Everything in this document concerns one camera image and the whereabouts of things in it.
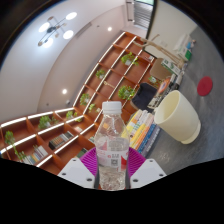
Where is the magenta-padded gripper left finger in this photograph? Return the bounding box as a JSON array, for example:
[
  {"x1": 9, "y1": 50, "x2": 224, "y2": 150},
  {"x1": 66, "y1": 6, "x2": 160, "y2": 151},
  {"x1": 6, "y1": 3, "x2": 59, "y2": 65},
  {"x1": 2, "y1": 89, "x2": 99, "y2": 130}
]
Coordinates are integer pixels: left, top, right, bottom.
[{"x1": 57, "y1": 147, "x2": 99, "y2": 190}]

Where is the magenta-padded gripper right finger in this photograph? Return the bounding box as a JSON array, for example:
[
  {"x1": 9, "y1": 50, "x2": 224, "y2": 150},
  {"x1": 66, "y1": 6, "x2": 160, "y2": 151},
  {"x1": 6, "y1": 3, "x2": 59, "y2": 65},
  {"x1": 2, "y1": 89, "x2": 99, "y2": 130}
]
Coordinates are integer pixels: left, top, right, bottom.
[{"x1": 128, "y1": 146, "x2": 168, "y2": 190}]

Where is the clear plastic water bottle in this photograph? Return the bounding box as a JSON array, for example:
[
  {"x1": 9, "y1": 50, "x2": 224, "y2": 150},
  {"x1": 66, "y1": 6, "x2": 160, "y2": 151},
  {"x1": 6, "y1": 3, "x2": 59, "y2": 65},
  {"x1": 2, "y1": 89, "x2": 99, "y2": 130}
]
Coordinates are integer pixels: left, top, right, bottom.
[{"x1": 94, "y1": 100, "x2": 131, "y2": 192}]

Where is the colourful book stack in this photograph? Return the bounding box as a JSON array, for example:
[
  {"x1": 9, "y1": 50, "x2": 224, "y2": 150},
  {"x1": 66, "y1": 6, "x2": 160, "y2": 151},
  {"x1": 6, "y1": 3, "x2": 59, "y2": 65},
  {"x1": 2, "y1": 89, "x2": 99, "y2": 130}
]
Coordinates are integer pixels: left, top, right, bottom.
[{"x1": 121, "y1": 109, "x2": 162, "y2": 158}]

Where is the dark blue chair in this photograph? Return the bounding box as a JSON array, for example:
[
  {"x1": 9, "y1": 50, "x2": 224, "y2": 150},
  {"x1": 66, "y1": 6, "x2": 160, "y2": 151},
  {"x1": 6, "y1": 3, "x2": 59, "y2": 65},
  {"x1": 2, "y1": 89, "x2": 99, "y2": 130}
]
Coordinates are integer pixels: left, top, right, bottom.
[{"x1": 131, "y1": 82, "x2": 158, "y2": 113}]

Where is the flat round red coaster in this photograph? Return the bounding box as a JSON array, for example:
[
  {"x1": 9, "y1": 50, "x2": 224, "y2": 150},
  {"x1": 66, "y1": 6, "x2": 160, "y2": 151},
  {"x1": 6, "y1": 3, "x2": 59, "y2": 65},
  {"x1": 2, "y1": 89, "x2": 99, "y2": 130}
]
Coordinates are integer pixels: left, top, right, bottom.
[{"x1": 196, "y1": 76, "x2": 214, "y2": 97}]

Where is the orange wooden shelf unit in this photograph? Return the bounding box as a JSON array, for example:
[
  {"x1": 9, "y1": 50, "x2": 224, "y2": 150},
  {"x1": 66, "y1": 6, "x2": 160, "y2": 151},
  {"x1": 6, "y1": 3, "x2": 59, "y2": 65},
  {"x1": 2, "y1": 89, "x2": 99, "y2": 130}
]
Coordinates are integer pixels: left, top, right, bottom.
[{"x1": 0, "y1": 31, "x2": 156, "y2": 176}]

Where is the wooden artist mannequin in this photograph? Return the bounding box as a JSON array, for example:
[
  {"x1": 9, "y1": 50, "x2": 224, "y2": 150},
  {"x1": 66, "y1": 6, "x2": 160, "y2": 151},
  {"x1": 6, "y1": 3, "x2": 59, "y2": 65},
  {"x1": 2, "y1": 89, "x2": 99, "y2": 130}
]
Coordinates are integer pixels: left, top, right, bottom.
[{"x1": 141, "y1": 34, "x2": 186, "y2": 69}]

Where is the branched ceiling lamp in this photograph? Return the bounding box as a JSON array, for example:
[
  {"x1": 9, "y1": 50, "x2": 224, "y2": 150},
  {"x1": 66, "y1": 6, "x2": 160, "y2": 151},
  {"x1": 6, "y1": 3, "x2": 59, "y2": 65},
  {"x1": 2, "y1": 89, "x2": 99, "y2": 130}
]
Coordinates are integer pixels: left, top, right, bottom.
[{"x1": 37, "y1": 11, "x2": 78, "y2": 48}]

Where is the grey window curtain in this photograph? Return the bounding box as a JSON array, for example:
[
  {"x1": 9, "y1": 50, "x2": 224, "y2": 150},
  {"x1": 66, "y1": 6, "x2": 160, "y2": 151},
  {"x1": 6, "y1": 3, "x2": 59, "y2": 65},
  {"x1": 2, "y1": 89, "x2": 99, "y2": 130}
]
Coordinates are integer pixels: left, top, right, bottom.
[{"x1": 125, "y1": 0, "x2": 155, "y2": 30}]

